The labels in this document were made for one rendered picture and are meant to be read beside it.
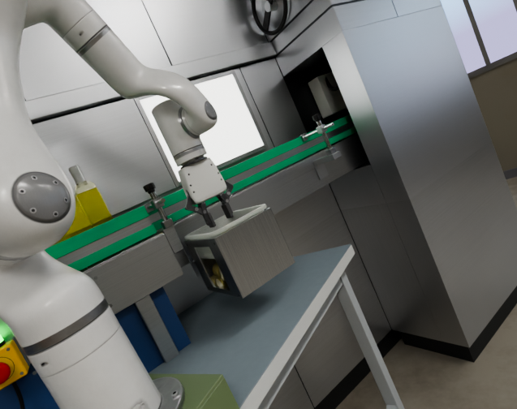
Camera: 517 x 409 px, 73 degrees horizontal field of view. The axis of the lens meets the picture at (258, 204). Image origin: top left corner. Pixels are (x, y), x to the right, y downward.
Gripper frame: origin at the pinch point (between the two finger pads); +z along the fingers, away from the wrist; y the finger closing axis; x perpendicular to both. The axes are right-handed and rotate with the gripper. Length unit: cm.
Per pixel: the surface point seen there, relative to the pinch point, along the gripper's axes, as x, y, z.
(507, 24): -54, -327, -26
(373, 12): -2, -94, -42
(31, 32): -37, 15, -74
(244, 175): -19.2, -22.4, -6.2
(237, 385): 22.5, 20.2, 27.8
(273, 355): 22.3, 11.2, 27.8
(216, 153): -35.4, -24.0, -17.9
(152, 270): -6.6, 20.1, 5.2
